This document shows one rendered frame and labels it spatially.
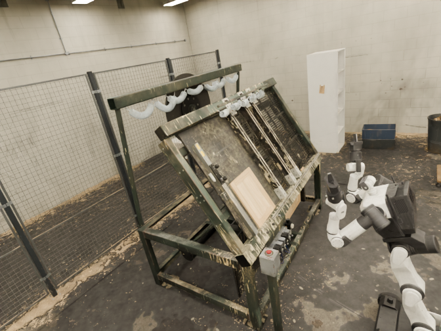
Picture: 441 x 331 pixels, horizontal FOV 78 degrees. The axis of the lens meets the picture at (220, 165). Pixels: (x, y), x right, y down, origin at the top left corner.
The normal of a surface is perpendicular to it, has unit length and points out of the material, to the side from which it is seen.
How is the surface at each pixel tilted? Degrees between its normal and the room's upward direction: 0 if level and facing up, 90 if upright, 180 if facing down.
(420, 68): 90
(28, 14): 90
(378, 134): 91
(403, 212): 90
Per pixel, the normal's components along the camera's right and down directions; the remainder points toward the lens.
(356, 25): -0.57, 0.40
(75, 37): 0.80, 0.10
